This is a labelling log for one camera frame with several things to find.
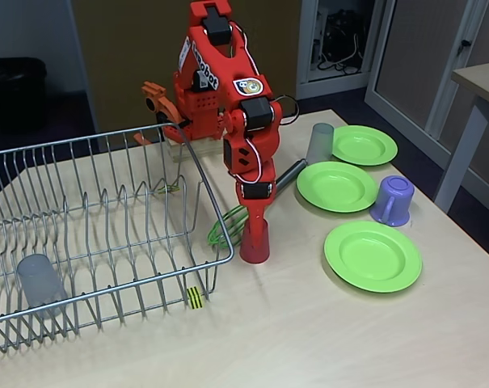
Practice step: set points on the red plastic cup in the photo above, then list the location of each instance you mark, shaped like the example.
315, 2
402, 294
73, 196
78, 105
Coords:
246, 250

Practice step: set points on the translucent grey plastic cup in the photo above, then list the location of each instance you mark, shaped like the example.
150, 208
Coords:
36, 279
321, 143

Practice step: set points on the purple plastic mug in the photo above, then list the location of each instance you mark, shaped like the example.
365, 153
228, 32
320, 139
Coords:
397, 198

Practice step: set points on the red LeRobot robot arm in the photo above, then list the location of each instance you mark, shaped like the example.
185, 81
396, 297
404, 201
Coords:
232, 68

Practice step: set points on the wooden base block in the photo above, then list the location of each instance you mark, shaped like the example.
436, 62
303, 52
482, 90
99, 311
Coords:
207, 146

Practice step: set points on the green plastic plate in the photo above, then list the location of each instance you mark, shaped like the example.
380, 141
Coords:
365, 145
373, 256
337, 188

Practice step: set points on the yellow black striped tape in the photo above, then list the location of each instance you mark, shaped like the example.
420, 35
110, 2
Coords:
195, 298

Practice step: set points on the orange table clamp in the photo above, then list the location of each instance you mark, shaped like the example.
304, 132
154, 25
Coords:
167, 107

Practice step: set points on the white tambour door cabinet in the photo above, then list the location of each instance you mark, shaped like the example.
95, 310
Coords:
422, 60

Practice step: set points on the brown pin board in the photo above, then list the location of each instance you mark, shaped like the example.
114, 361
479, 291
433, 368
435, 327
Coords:
106, 24

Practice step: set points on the beige side table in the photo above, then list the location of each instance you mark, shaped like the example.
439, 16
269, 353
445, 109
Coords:
482, 74

